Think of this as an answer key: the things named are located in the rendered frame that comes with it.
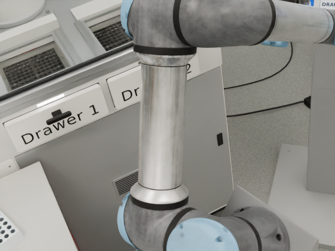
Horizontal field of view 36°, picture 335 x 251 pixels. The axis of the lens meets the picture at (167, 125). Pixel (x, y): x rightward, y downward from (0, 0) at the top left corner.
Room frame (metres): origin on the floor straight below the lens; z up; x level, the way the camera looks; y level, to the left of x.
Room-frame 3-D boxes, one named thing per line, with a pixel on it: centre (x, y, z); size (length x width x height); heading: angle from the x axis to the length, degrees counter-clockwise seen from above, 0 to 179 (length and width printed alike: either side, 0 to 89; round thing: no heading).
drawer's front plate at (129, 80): (1.24, 0.00, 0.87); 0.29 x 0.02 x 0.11; 108
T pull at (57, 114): (1.12, 0.30, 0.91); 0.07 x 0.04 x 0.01; 108
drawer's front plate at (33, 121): (1.15, 0.31, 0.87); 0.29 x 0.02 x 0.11; 108
